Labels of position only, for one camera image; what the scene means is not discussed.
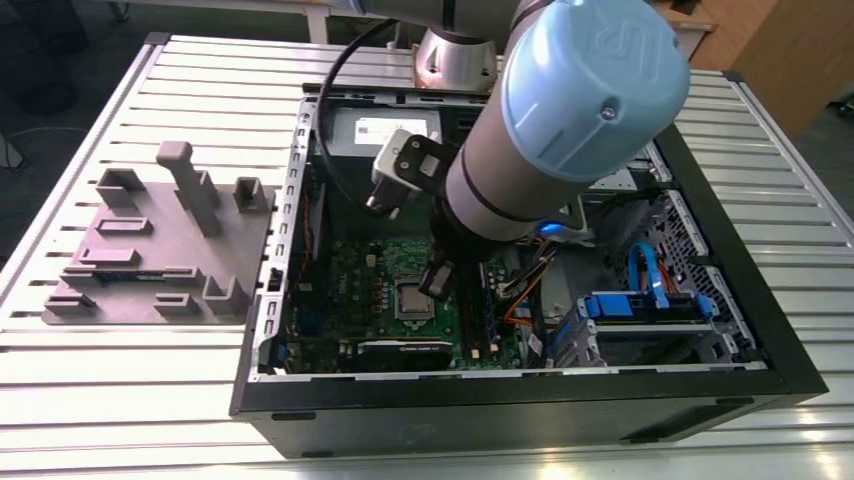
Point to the dark RAM stick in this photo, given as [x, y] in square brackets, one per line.
[130, 275]

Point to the grey plastic parts rack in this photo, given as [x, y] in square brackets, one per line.
[167, 260]

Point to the hard disk in blue carrier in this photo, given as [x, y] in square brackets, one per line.
[614, 306]

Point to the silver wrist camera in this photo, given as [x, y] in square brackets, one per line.
[577, 230]
[390, 160]

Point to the black open PC case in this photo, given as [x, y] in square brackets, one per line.
[468, 415]

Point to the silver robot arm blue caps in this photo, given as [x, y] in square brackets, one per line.
[534, 125]

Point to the black RAM slot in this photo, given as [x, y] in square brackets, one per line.
[480, 310]
[466, 315]

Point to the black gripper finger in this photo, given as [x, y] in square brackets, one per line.
[437, 280]

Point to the grey power supply unit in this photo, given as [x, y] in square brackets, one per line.
[374, 125]

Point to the grey metal drive cage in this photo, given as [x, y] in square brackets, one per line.
[628, 180]

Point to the wooden cabinet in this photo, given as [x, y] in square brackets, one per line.
[788, 60]

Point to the black graphics card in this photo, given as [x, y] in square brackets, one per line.
[401, 352]

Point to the grey metal disk bay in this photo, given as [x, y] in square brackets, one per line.
[588, 345]

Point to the green motherboard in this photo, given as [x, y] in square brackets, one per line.
[354, 310]

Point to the blue RAM slot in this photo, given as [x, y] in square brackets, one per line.
[492, 320]

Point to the small black box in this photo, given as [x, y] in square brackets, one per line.
[687, 5]

